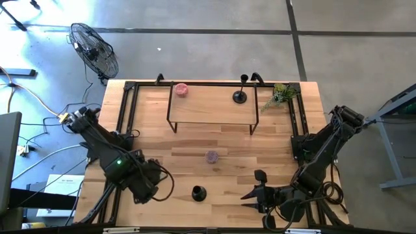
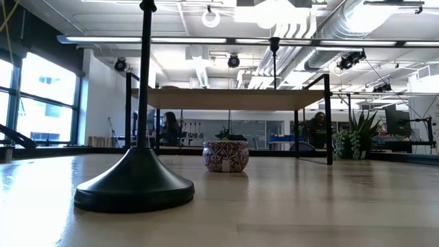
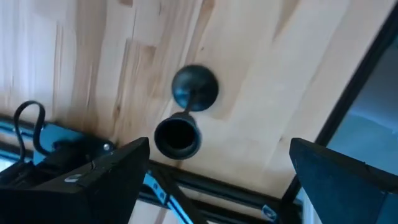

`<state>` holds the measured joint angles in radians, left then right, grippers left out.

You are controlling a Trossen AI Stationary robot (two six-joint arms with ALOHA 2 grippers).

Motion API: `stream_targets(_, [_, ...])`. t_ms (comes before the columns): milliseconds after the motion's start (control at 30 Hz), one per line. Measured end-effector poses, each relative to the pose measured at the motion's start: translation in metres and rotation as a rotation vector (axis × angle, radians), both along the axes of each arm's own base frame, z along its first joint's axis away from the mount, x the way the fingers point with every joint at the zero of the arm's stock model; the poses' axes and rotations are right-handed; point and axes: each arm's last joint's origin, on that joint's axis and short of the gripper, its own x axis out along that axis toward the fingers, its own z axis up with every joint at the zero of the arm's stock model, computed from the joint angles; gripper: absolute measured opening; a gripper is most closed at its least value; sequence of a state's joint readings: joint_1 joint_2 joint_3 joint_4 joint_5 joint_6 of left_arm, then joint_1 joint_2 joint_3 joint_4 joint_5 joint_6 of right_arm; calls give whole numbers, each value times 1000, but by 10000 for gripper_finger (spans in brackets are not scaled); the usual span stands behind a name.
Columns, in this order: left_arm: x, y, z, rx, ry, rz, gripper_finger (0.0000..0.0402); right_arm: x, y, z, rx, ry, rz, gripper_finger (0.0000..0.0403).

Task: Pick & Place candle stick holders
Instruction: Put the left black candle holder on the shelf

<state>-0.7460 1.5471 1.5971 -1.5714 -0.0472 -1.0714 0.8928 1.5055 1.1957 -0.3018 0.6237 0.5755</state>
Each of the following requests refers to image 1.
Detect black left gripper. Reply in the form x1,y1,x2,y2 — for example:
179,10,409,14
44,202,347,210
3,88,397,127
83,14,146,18
128,158,163,205

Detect coiled black cable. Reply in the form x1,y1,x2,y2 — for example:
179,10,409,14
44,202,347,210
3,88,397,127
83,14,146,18
320,162,349,215

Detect green artificial plant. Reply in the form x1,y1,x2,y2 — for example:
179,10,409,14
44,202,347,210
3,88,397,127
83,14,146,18
259,83,298,114

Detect black metal table frame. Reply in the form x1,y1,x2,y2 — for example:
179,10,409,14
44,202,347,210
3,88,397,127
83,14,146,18
77,73,350,228

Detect black metal candlestick holder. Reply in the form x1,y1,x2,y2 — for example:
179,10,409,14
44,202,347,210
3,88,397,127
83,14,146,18
232,73,250,105
191,185,208,203

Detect black tripod legs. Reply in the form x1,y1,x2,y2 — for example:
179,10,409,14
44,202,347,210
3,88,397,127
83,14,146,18
0,0,42,33

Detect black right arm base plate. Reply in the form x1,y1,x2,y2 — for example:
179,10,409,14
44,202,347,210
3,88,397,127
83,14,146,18
291,133,339,162

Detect white floor cable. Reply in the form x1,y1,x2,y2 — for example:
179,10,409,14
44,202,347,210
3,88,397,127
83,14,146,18
12,144,82,181

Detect black floor fan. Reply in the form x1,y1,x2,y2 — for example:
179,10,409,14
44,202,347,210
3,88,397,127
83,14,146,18
66,22,120,86

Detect grey flat panel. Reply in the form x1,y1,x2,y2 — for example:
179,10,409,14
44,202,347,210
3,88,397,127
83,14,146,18
0,111,23,215

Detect beige floor cable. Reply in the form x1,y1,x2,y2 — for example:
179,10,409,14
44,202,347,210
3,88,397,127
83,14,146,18
0,66,62,116

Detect white paper sheet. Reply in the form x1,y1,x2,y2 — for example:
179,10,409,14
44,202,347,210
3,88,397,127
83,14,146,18
36,174,85,218

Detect black floor bar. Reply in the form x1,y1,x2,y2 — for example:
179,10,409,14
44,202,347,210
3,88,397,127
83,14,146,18
0,68,37,78

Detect pink patterned candle tin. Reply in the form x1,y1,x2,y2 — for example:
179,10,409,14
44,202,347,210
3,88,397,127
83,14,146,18
174,83,189,98

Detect wooden shelf riser, black legs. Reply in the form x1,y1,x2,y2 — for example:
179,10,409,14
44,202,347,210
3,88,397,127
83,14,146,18
166,81,261,136

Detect white table edge bracket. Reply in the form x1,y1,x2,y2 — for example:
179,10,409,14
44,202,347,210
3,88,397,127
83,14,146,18
284,228,322,234
103,227,140,234

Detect black bench beam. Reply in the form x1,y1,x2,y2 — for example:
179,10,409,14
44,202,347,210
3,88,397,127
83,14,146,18
9,188,77,211

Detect yellow small object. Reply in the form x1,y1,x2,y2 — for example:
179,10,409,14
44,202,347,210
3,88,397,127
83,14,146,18
21,222,47,230

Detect grey metal table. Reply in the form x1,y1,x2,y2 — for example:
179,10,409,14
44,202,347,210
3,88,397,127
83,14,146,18
359,83,416,191

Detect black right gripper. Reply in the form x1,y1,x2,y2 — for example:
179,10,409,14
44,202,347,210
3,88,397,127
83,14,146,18
240,169,283,228

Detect purple patterned candle tin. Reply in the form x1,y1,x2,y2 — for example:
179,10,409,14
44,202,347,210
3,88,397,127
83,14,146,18
204,149,219,164

